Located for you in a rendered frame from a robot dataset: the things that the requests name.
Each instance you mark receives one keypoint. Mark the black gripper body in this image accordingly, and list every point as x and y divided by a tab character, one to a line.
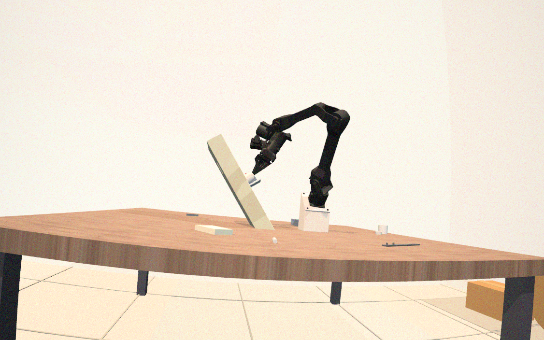
270	151

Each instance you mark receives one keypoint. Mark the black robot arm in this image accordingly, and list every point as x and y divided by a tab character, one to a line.
337	121

